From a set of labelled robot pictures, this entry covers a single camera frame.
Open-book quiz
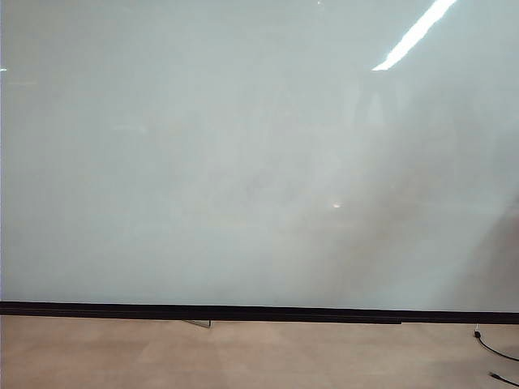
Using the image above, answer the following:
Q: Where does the short black cable end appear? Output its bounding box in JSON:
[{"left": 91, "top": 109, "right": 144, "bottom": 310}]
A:
[{"left": 488, "top": 370, "right": 519, "bottom": 387}]

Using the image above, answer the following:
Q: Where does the black cable with plug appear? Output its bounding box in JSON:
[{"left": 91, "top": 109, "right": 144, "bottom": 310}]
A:
[{"left": 472, "top": 323, "right": 519, "bottom": 362}]

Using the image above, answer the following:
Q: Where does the white glass whiteboard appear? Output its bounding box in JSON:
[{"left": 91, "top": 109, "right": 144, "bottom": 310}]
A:
[{"left": 0, "top": 0, "right": 519, "bottom": 314}]

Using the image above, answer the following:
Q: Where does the black whiteboard bottom frame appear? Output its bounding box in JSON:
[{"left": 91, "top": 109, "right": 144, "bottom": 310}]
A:
[{"left": 0, "top": 300, "right": 519, "bottom": 326}]

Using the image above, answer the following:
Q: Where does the black whiteboard pen tray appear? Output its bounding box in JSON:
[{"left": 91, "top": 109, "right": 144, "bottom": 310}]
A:
[{"left": 0, "top": 306, "right": 404, "bottom": 326}]

